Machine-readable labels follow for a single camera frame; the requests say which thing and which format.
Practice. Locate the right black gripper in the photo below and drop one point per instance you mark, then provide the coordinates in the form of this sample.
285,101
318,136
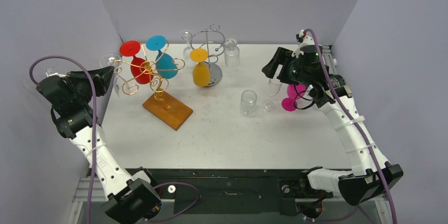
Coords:
283,64

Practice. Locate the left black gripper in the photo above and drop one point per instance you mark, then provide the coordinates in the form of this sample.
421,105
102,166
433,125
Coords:
99,85

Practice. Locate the red wine glass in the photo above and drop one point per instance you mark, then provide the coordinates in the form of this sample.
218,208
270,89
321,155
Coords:
131,49

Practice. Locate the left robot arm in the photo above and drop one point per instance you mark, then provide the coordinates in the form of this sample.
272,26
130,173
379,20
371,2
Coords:
129,197

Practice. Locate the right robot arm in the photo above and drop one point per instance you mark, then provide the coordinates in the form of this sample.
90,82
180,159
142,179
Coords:
371,172

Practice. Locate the pink wine glass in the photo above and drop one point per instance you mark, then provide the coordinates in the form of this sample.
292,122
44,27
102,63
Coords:
294,93

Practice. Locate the clear ribbed glass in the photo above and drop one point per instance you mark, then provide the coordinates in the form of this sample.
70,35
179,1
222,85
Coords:
232,53

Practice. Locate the blue wine glass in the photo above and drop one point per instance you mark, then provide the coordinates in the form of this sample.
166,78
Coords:
164,63

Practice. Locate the yellow wine glass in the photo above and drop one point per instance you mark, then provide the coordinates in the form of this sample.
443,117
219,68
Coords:
201,72

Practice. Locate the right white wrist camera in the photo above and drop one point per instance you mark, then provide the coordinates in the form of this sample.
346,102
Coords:
303,40

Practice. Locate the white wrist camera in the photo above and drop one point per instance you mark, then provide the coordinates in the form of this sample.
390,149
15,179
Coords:
303,40
50,72

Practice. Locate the gold wire glass rack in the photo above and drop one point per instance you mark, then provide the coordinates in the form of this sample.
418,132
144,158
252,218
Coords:
161,104

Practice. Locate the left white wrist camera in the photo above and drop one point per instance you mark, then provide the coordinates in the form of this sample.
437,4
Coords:
50,72

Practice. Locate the chrome wire glass rack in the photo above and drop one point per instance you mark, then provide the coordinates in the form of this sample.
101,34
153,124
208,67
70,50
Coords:
211,39

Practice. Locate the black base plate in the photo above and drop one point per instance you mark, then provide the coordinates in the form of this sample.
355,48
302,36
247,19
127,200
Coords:
227,191

